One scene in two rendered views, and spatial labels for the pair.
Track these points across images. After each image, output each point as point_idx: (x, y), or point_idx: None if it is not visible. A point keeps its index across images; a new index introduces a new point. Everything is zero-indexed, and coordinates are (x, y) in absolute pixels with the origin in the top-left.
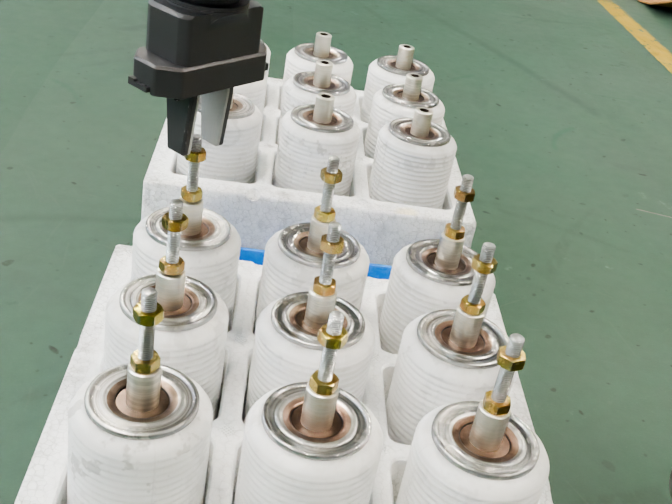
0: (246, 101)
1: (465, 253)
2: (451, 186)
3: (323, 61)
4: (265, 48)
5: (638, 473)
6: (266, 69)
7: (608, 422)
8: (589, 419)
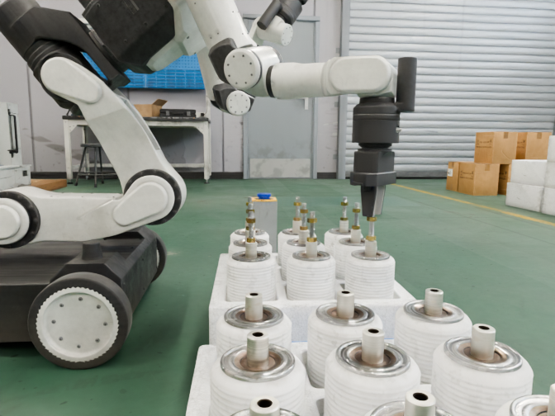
0: (419, 315)
1: (240, 257)
2: (208, 376)
3: (376, 333)
4: (352, 172)
5: (106, 390)
6: (352, 184)
7: (99, 415)
8: (112, 415)
